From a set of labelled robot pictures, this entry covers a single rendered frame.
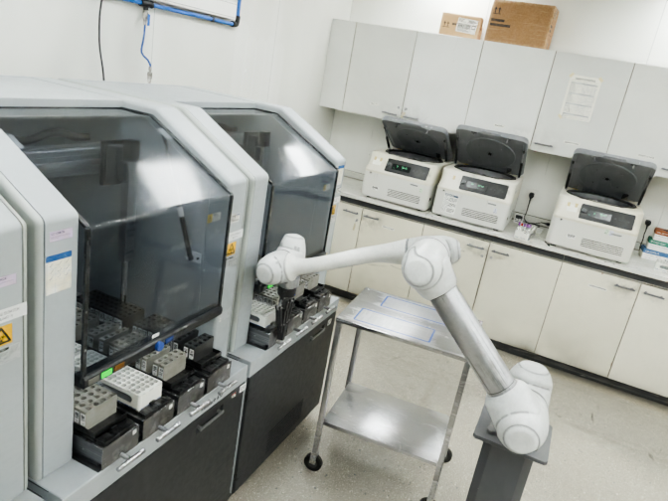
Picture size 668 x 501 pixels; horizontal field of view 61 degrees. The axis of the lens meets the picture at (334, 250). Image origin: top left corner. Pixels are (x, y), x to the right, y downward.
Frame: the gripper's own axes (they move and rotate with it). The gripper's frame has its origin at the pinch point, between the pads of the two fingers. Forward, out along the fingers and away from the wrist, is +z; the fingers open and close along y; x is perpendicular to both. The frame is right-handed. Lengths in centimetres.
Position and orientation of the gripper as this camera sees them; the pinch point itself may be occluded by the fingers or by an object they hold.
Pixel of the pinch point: (281, 331)
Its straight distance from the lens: 233.4
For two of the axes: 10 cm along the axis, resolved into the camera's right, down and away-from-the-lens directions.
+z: -1.5, 9.4, 3.1
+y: -4.1, 2.2, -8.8
